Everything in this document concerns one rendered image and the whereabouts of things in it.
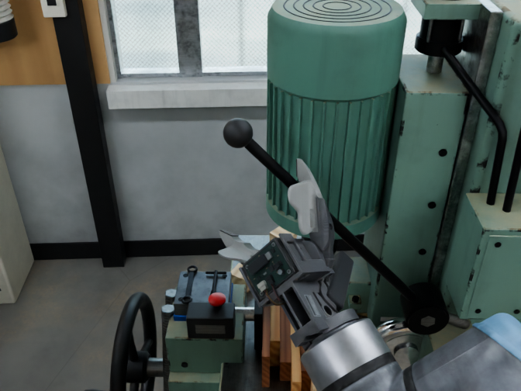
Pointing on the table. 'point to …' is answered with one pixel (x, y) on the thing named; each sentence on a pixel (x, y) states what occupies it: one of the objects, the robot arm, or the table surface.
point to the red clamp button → (217, 299)
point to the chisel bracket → (359, 284)
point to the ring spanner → (189, 285)
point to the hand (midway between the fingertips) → (260, 195)
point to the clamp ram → (254, 322)
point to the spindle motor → (332, 102)
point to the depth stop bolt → (354, 302)
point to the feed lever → (428, 326)
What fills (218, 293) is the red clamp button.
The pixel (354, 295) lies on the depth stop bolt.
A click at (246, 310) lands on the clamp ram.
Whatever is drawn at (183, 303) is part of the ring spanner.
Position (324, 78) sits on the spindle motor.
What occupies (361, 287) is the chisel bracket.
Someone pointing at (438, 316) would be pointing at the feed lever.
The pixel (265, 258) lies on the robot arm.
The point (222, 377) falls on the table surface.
